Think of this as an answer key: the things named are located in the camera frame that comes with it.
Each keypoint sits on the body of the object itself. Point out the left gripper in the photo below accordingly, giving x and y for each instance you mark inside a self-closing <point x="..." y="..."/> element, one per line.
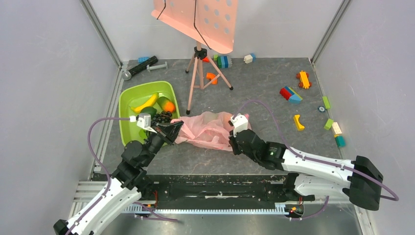
<point x="167" y="131"/>

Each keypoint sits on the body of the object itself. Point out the pink plastic bag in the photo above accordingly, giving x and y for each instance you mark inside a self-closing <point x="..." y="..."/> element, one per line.
<point x="208" y="130"/>

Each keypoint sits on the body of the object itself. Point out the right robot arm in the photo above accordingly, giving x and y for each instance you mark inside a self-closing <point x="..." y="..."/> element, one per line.
<point x="311" y="175"/>

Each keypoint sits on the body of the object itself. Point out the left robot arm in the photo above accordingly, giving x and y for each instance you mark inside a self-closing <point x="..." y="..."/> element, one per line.
<point x="126" y="184"/>

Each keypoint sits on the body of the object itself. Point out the fake black grapes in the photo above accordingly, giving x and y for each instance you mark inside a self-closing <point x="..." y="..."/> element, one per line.
<point x="163" y="117"/>

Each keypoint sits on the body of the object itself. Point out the fake mango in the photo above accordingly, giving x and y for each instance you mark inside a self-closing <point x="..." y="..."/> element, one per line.
<point x="166" y="104"/>

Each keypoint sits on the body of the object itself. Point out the fake lime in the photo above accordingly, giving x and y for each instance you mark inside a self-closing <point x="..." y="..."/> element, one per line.
<point x="149" y="110"/>

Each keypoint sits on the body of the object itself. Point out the fake banana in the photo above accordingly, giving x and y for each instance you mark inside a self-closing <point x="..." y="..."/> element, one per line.
<point x="149" y="103"/>

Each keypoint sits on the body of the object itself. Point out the green plastic basin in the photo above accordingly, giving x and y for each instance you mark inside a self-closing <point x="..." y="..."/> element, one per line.
<point x="136" y="96"/>

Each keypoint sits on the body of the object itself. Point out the grey syringe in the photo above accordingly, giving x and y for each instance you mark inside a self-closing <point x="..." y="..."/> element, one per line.
<point x="156" y="67"/>

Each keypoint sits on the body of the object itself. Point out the orange curved brick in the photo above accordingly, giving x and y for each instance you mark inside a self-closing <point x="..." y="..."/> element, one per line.
<point x="211" y="76"/>

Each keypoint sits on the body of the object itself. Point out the black microphone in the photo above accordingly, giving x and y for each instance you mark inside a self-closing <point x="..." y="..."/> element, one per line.
<point x="129" y="73"/>

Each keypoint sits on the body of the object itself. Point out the blue toy brick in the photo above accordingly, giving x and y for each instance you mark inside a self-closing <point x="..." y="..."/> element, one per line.
<point x="142" y="59"/>

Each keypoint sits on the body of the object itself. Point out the green blue brick stack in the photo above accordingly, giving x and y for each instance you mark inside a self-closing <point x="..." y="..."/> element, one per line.
<point x="222" y="61"/>

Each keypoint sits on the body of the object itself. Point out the white blue brick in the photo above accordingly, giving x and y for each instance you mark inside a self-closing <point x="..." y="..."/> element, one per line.
<point x="249" y="58"/>

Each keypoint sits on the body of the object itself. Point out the pink music stand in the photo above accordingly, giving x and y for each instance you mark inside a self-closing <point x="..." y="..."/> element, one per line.
<point x="211" y="23"/>

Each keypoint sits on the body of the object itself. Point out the red blue brick house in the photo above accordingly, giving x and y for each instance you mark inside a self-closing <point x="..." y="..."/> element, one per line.
<point x="290" y="95"/>

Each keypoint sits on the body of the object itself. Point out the yellow curved brick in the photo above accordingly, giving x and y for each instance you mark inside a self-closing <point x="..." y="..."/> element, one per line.
<point x="297" y="123"/>

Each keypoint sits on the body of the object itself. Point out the yellow toy car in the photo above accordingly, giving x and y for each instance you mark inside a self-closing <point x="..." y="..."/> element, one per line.
<point x="303" y="78"/>

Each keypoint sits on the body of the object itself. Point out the small blue wheel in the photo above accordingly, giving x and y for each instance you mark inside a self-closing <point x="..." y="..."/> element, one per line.
<point x="321" y="109"/>

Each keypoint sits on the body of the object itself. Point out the green small brick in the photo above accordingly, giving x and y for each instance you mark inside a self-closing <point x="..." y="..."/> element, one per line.
<point x="328" y="124"/>

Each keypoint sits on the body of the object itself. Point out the green flat brick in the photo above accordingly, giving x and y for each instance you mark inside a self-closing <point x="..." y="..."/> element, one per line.
<point x="326" y="102"/>

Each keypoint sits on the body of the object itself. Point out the white teal brick stack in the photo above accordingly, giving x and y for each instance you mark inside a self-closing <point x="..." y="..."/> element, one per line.
<point x="339" y="139"/>

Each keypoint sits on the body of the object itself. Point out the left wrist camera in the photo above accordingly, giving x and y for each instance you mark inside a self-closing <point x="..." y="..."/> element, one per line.
<point x="143" y="121"/>

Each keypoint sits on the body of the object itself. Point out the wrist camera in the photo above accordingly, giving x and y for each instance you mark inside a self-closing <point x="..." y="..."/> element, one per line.
<point x="239" y="123"/>
<point x="143" y="121"/>

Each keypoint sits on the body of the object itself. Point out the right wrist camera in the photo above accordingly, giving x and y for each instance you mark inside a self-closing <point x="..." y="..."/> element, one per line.
<point x="239" y="123"/>

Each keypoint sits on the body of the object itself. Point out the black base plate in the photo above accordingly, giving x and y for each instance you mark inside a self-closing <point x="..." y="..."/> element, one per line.
<point x="220" y="192"/>

